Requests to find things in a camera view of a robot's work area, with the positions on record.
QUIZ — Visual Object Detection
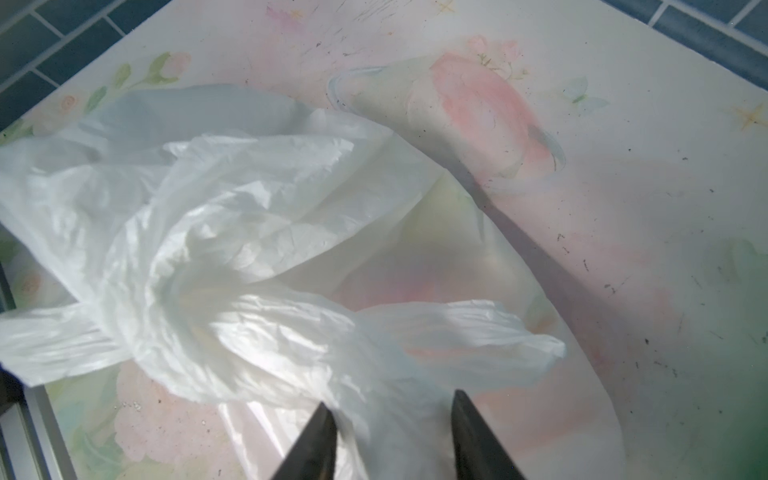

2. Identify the white plastic bag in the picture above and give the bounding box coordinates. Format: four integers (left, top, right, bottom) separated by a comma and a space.
1, 86, 626, 479

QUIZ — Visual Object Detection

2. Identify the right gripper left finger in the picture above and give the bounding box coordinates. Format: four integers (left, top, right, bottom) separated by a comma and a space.
272, 403, 338, 480

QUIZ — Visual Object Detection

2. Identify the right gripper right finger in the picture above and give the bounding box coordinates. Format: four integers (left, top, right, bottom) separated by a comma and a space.
450, 390, 525, 480

